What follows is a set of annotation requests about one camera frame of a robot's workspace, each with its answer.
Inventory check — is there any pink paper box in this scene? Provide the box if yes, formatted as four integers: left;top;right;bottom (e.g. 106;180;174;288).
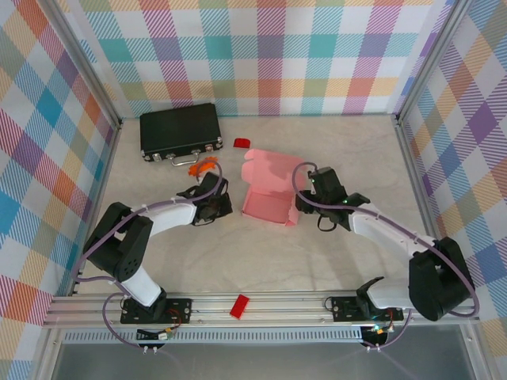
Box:
240;148;308;229

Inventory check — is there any orange toy piece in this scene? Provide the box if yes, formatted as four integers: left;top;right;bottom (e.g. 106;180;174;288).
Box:
188;158;219;177

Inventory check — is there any black carrying case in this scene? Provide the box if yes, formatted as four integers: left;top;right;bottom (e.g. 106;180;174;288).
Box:
139;102;225;167

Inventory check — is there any flat red block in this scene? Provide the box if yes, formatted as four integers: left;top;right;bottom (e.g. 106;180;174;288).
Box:
229;294;251;320

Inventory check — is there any grey metal sheet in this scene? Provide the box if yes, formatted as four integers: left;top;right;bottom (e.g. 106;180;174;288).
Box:
37;324;482;380

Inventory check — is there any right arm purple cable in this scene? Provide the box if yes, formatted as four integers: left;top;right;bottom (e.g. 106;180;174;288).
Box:
292;161;478;352

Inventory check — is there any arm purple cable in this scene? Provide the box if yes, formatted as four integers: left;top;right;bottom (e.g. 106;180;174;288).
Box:
73;160;223;352
292;161;478;352

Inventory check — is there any thin black cable loop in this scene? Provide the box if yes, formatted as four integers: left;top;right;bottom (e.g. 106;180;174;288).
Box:
315;213;336;234

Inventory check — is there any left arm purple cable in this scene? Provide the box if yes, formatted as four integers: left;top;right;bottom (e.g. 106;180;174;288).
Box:
73;160;223;352

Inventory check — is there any aluminium side rail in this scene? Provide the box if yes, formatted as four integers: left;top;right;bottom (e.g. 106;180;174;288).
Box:
394;116;455;294
71;118;124;297

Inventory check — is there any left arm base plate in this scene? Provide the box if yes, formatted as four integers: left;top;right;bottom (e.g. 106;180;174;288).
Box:
120;296;194;326

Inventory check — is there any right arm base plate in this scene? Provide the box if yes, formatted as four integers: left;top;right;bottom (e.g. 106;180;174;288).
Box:
330;294;406;324

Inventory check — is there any long aluminium frame rail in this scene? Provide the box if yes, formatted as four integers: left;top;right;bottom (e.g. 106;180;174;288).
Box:
42;291;482;329

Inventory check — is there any slotted grey cable duct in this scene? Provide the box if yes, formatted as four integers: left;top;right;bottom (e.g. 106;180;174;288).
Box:
62;330;364;344

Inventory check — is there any black connector with wires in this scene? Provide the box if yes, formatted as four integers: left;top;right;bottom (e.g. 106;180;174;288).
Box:
135;326;176;342
362;324;393;346

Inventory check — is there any aluminium frame post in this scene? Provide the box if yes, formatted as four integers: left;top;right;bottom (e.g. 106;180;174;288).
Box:
42;0;123;127
394;0;476;126

